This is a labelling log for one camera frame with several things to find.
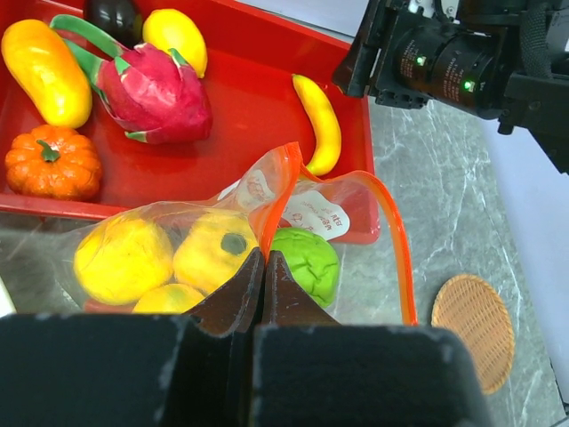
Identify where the pink dragon fruit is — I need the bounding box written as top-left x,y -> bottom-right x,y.
97,43 -> 212,145

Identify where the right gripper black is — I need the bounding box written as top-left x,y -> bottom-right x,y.
333,1 -> 568,133

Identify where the green yellow guava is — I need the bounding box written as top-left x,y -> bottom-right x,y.
271,227 -> 340,308

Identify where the dark purple mangosteen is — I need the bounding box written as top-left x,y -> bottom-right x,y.
84,0 -> 142,48

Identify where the yellow fruit front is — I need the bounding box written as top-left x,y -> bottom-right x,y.
74,216 -> 173,306

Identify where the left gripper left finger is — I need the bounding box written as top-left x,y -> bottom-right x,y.
184,248 -> 265,341

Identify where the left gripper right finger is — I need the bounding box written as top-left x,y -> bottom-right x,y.
261,251 -> 338,332

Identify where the round woven bamboo coaster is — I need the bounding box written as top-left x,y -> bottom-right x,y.
431,274 -> 515,395

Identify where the clear zip bag orange zipper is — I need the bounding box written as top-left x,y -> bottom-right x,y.
1,143 -> 417,325

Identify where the small orange pumpkin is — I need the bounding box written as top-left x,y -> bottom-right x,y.
4,125 -> 103,201

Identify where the yellow lemon back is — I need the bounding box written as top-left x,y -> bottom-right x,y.
142,9 -> 208,78

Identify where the yellow orange mango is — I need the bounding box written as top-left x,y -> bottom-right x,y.
1,19 -> 92,129

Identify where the yellow orange fruit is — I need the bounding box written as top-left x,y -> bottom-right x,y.
173,209 -> 258,294

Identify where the red plastic tray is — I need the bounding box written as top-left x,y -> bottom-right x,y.
1,1 -> 373,220

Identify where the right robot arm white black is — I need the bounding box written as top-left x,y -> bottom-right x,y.
333,1 -> 568,173

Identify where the yellow banana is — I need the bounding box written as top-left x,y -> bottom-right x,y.
292,74 -> 342,176

